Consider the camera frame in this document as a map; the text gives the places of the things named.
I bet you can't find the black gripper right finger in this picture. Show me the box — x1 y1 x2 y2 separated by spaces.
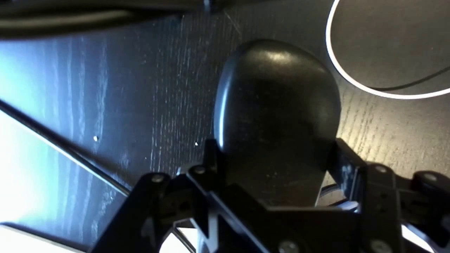
328 138 404 253

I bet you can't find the white charger cable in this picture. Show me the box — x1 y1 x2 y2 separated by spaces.
326 0 450 101

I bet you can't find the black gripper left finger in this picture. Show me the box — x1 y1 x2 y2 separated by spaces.
91 138 221 253

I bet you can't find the thin black cable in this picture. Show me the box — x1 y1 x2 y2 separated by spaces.
371 65 450 91

